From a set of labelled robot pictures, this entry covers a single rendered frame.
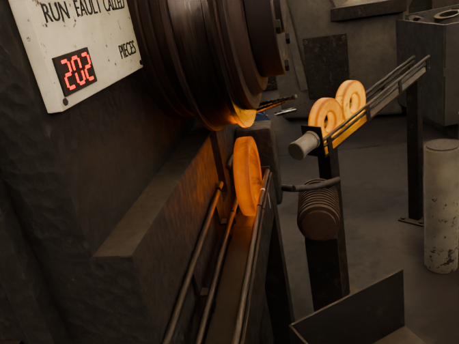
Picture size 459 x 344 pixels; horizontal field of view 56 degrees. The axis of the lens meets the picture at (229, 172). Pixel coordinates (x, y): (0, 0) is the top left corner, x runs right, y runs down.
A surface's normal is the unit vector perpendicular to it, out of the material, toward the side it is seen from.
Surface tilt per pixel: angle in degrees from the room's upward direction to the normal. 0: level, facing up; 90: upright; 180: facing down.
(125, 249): 0
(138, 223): 0
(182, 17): 87
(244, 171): 60
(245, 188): 83
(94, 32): 90
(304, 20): 90
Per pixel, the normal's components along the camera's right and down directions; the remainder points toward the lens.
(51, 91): -0.18, 0.41
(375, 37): -0.40, 0.42
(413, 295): -0.18, -0.91
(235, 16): 0.28, 0.35
